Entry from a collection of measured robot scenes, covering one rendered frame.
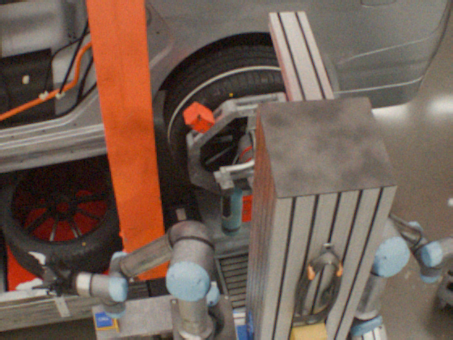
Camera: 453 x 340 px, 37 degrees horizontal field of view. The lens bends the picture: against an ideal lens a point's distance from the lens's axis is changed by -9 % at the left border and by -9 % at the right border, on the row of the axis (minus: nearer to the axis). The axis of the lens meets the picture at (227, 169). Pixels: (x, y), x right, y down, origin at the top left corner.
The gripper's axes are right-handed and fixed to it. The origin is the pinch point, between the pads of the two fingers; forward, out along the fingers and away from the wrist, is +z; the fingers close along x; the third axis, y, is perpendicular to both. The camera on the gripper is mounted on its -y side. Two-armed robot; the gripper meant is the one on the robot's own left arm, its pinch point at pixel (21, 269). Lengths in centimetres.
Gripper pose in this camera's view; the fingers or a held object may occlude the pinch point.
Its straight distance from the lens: 230.0
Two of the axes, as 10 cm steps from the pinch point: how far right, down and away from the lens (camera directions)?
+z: -9.9, -1.0, 0.9
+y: -0.1, 7.2, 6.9
